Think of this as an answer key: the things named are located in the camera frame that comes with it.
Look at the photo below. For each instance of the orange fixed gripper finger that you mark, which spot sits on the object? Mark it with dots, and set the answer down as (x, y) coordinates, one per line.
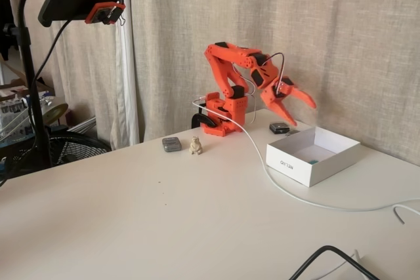
(283, 113)

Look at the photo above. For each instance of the orange moving gripper finger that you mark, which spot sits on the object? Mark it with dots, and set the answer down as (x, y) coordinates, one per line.
(303, 96)

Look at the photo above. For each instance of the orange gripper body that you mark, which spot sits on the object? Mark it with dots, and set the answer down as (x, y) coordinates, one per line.
(275, 97)

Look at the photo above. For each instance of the green rounded cube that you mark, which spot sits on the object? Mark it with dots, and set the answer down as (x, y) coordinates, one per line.
(313, 161)

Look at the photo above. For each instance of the orange robot arm with base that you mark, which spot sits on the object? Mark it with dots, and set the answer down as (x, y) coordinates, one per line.
(229, 103)

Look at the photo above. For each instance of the white cardboard box bin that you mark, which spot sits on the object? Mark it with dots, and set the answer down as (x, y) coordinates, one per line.
(288, 163)

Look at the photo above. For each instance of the small black square box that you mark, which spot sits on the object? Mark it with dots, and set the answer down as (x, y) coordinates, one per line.
(279, 127)

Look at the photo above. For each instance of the black table clamp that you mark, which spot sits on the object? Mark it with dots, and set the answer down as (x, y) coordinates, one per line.
(205, 119)

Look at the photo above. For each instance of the beige linen curtain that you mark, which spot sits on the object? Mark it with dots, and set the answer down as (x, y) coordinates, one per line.
(328, 14)

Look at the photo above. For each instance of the beige bear figurine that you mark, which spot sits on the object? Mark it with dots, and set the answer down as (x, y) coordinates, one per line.
(196, 146)

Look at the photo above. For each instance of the grey metal tin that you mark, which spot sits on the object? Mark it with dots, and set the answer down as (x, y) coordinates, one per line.
(171, 145)

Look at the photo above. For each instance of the white sheer curtain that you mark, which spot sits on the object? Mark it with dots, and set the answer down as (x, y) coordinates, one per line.
(126, 80)

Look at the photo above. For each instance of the black floor fan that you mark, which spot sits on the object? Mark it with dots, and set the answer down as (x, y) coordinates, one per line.
(75, 149)

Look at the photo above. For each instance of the beige round lamp shade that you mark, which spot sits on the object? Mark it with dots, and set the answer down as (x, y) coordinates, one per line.
(55, 112)

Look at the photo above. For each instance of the black holder bar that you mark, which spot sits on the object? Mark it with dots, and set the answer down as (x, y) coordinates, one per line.
(72, 4)

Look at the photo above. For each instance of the black gooseneck stand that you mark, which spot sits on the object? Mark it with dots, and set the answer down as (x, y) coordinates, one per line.
(33, 80)

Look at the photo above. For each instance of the clear plastic packages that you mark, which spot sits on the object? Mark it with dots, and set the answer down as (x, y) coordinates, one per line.
(13, 112)

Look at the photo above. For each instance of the cardboard box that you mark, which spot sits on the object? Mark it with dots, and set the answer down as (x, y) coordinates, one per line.
(10, 75)

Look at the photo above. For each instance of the black camera stand with phone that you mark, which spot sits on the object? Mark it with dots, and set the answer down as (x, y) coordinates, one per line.
(85, 73)

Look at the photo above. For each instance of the orange mounted camera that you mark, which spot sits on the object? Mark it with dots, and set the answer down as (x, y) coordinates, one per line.
(100, 13)

